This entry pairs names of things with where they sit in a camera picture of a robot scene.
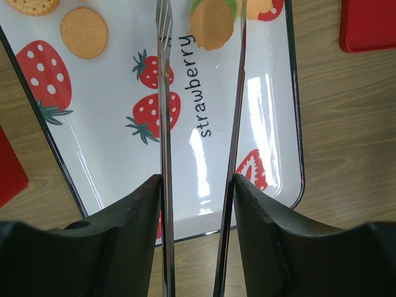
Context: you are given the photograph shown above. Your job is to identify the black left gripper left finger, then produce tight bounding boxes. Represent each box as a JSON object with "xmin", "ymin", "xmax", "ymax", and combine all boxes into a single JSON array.
[{"xmin": 1, "ymin": 174, "xmax": 161, "ymax": 296}]

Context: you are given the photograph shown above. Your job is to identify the red compartment cookie box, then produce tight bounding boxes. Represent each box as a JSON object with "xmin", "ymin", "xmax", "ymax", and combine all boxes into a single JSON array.
[{"xmin": 0, "ymin": 128, "xmax": 28, "ymax": 207}]

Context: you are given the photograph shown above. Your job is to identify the orange round cookie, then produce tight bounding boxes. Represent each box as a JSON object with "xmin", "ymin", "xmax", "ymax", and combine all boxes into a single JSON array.
[
  {"xmin": 60, "ymin": 7, "xmax": 109, "ymax": 59},
  {"xmin": 6, "ymin": 0, "xmax": 61, "ymax": 17}
]

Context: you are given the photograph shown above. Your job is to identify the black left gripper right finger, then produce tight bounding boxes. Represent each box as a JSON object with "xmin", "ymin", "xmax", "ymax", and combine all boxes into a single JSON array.
[{"xmin": 234, "ymin": 174, "xmax": 395, "ymax": 296}]

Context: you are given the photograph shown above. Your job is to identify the metal tongs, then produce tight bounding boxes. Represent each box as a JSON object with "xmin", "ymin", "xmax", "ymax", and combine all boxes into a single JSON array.
[{"xmin": 156, "ymin": 1, "xmax": 247, "ymax": 296}]

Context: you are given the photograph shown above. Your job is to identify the red box lid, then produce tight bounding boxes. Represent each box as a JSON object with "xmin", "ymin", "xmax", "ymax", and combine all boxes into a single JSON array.
[{"xmin": 339, "ymin": 0, "xmax": 395, "ymax": 53}]

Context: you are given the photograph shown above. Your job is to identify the orange cookie on green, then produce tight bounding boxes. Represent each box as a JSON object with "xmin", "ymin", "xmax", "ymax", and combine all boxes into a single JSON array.
[{"xmin": 189, "ymin": 0, "xmax": 234, "ymax": 51}]

